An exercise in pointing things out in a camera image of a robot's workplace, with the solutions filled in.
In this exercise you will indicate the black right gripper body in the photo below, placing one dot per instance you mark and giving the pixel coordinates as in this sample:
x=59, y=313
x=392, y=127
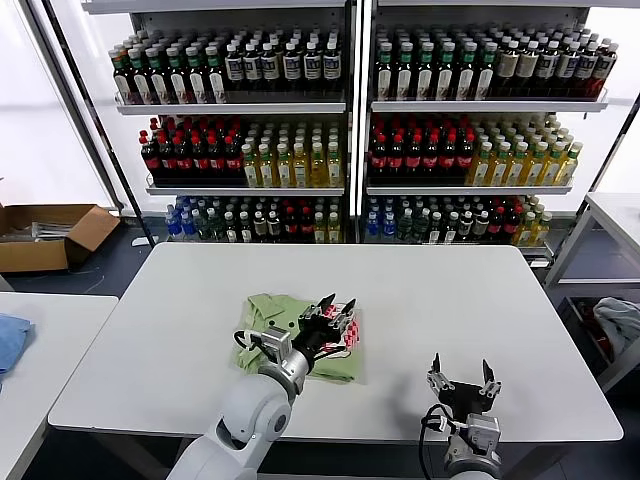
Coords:
x=465, y=397

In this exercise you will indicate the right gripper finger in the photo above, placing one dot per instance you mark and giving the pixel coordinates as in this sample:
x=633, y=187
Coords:
x=491, y=387
x=440, y=377

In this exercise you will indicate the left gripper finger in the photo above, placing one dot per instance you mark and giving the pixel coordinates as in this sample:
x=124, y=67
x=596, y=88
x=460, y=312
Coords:
x=312, y=315
x=342, y=319

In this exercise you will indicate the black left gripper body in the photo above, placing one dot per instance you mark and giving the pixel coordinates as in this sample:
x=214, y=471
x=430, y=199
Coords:
x=317, y=336

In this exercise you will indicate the light green shirt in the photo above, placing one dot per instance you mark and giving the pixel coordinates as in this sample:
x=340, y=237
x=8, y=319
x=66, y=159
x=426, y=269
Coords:
x=272, y=307

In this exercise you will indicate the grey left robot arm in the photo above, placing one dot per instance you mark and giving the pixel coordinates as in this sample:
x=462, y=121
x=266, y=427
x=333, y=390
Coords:
x=250, y=415

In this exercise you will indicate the white grey clothes pile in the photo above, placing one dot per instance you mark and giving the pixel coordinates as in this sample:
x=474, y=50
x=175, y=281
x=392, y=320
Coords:
x=617, y=317

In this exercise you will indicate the yellow drink bottle green label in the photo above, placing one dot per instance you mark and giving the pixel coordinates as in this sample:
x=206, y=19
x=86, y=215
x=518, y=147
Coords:
x=518, y=170
x=284, y=170
x=335, y=170
x=542, y=231
x=501, y=170
x=571, y=167
x=334, y=231
x=553, y=170
x=251, y=170
x=318, y=170
x=268, y=170
x=483, y=170
x=535, y=170
x=301, y=170
x=526, y=231
x=320, y=231

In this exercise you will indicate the cola bottle red cap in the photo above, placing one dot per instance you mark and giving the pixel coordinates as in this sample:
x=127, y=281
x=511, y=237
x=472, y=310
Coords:
x=234, y=160
x=306, y=227
x=167, y=160
x=378, y=159
x=495, y=227
x=150, y=160
x=290, y=227
x=511, y=227
x=217, y=160
x=184, y=160
x=448, y=159
x=431, y=159
x=465, y=159
x=413, y=159
x=396, y=159
x=200, y=160

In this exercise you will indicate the dark bottle white cap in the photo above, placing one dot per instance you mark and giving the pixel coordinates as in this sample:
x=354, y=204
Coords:
x=466, y=230
x=259, y=230
x=481, y=230
x=435, y=231
x=230, y=230
x=273, y=230
x=245, y=230
x=451, y=231

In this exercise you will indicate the blue water bottle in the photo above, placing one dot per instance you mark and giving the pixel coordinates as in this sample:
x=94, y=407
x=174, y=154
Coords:
x=373, y=229
x=389, y=229
x=173, y=227
x=188, y=227

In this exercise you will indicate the green tinted bottle white cap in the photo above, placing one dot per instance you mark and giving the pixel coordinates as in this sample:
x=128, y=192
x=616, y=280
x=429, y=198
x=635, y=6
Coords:
x=216, y=227
x=422, y=229
x=406, y=229

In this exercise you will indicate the small white floor object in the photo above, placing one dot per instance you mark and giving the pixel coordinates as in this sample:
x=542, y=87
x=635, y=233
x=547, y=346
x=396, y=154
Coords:
x=140, y=242

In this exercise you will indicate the grey metal shelf rack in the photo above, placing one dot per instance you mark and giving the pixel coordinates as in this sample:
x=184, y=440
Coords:
x=230, y=109
x=480, y=106

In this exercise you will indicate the dark tea bottle green cap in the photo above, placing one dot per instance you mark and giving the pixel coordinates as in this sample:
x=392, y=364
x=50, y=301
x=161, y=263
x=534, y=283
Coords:
x=199, y=84
x=425, y=75
x=466, y=75
x=218, y=84
x=122, y=85
x=486, y=75
x=446, y=75
x=179, y=84
x=405, y=75
x=160, y=85
x=385, y=75
x=141, y=85

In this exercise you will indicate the dark bottle blue white label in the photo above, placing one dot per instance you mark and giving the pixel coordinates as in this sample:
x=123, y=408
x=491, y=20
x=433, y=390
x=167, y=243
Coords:
x=313, y=66
x=547, y=67
x=566, y=67
x=270, y=67
x=332, y=66
x=233, y=67
x=292, y=66
x=252, y=67

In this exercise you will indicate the white side table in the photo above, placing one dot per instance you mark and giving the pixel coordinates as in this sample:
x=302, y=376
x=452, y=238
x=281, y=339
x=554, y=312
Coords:
x=65, y=350

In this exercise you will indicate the black metal pole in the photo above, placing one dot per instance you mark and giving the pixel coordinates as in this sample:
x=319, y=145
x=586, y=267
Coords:
x=610, y=152
x=102, y=130

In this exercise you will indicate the clear plastic packets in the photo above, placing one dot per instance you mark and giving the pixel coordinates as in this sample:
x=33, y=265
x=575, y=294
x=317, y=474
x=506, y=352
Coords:
x=47, y=231

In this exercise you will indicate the brown cardboard box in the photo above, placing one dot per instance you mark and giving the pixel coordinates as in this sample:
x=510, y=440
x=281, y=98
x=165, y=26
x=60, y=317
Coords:
x=30, y=255

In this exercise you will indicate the dark bottle beige label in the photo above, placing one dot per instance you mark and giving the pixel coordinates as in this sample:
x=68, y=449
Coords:
x=506, y=67
x=526, y=67

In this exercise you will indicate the blue cloth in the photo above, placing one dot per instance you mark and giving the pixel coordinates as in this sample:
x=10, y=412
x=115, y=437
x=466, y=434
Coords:
x=12, y=340

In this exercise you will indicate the grey metal pole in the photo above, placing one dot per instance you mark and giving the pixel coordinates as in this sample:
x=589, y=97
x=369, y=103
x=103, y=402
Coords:
x=73, y=100

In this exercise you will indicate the reddish drink bottle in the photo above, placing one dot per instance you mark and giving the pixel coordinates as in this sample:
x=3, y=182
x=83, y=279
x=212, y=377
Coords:
x=585, y=70
x=605, y=70

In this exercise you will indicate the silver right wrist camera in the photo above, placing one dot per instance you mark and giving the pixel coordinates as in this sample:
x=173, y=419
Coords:
x=482, y=432

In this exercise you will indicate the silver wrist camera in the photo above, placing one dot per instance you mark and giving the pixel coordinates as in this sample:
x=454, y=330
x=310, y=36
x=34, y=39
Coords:
x=482, y=432
x=276, y=346

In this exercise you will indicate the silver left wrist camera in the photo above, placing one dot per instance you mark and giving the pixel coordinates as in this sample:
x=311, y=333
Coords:
x=276, y=346

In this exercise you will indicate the white metal frame table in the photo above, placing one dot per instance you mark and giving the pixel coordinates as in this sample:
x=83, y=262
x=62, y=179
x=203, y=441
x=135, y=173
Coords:
x=612, y=220

